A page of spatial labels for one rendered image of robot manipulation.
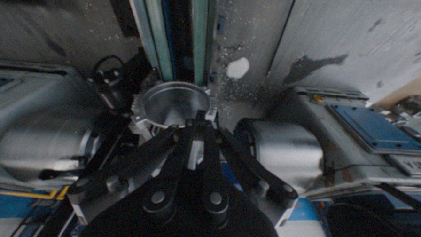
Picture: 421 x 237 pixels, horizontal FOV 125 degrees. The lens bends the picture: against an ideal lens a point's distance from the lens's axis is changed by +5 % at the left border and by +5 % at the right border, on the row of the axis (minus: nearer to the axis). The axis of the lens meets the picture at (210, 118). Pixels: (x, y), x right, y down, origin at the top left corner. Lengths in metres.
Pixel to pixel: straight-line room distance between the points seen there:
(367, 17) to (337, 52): 0.09
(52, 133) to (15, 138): 0.07
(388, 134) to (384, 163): 0.12
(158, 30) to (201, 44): 0.10
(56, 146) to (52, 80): 0.27
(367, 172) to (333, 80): 0.37
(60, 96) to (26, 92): 0.07
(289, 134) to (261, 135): 0.09
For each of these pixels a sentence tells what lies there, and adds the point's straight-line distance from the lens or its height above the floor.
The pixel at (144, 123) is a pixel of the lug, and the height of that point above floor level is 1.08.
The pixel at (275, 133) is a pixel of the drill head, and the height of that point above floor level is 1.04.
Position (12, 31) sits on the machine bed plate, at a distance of 0.75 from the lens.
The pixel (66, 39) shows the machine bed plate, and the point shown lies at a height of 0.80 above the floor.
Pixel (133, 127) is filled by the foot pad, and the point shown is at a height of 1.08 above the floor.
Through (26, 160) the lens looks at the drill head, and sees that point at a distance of 0.50.
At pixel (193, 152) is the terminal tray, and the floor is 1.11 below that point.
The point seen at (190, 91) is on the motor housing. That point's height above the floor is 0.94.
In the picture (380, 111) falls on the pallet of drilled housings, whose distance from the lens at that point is 2.45.
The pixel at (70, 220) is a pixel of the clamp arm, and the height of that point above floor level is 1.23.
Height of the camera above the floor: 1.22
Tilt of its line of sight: 41 degrees down
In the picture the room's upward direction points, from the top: 179 degrees counter-clockwise
